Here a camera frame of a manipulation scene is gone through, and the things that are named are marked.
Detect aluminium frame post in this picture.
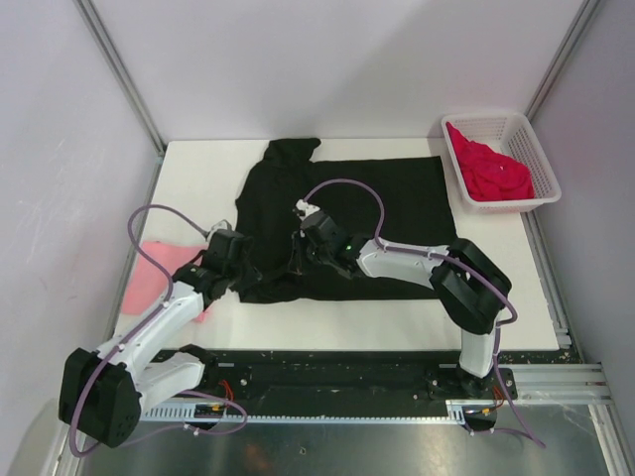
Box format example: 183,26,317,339
73,0,167,157
525,0,605,122

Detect white plastic basket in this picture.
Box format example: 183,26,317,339
441,110,562,214

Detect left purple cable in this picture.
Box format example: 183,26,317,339
68,203,248,457

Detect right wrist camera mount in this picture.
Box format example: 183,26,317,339
294,199,320,220

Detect left aluminium frame post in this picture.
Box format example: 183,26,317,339
73,0,167,157

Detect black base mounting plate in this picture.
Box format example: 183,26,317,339
163,348,517,418

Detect grey slotted cable duct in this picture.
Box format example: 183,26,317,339
138,399,497,426

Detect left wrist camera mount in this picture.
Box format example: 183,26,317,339
209,219,232,234

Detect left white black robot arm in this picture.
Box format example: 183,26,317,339
58,229,253,448

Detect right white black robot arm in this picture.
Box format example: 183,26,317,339
296,201,518,398

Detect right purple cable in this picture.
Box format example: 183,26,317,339
302,179,548,447

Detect purple cable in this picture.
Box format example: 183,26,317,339
68,203,248,457
302,179,548,447

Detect pink folded t shirt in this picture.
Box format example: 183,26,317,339
121,241,206,316

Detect black t shirt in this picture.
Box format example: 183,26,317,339
235,138,456,304

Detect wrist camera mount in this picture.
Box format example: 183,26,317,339
294,199,320,220
209,219,232,234

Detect right aluminium frame post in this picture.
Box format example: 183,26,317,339
525,0,605,122

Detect red crumpled t shirt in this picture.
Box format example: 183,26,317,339
446,123,535,202

